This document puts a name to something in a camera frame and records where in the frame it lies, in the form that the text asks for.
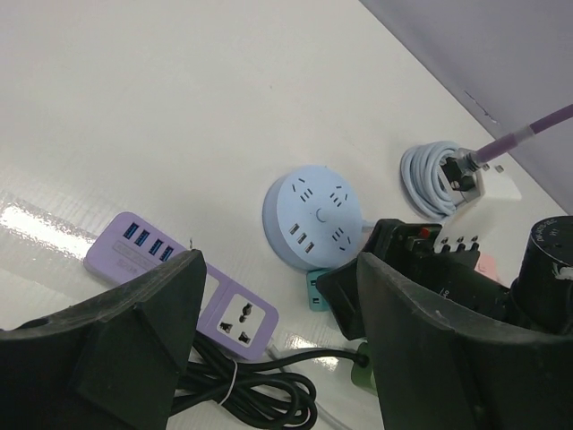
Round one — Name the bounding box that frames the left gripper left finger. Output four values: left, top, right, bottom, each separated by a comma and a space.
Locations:
0, 249, 208, 430

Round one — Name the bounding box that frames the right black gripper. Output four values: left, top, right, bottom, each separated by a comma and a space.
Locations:
316, 219, 509, 340

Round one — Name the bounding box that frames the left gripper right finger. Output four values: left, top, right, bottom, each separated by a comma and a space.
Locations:
357, 253, 572, 429

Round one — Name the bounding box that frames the teal charger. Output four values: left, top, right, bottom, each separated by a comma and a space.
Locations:
306, 269, 329, 312

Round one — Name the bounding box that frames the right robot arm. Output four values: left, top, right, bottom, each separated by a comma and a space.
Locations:
363, 216, 572, 335

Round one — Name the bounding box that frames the green power strip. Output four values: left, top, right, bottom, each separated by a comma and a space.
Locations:
351, 342, 378, 396

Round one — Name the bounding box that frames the blue round power strip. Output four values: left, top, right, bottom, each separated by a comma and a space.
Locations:
262, 165, 363, 271

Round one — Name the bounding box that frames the pink power strip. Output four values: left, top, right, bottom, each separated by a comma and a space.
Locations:
475, 254, 499, 281

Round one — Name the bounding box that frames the purple power strip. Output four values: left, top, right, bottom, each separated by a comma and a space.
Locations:
83, 211, 278, 361

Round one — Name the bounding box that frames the black power cord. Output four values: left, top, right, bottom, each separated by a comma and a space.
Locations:
167, 333, 371, 430

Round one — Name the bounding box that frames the blue coiled cord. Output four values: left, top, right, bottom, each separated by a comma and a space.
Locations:
399, 141, 466, 220

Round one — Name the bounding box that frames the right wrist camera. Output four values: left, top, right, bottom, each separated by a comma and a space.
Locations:
437, 148, 522, 219

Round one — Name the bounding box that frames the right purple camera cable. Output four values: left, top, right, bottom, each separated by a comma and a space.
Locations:
465, 102, 573, 169

